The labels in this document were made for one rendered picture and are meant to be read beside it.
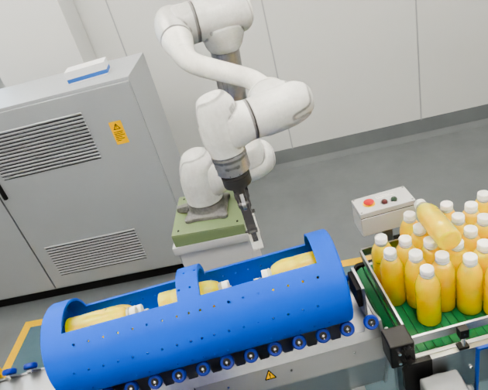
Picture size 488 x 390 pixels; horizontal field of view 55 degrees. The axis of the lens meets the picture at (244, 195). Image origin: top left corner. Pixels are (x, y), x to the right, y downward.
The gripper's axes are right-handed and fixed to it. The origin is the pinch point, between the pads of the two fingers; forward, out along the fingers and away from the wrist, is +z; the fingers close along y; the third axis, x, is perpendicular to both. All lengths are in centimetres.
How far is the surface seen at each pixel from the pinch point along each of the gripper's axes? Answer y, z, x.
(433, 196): -170, 133, 126
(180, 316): 9.8, 13.2, -26.0
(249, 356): 9.7, 35.9, -12.4
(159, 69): -283, 15, -44
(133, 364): 13.6, 21.6, -42.8
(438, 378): 25, 48, 38
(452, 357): 21, 46, 44
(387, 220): -25, 29, 45
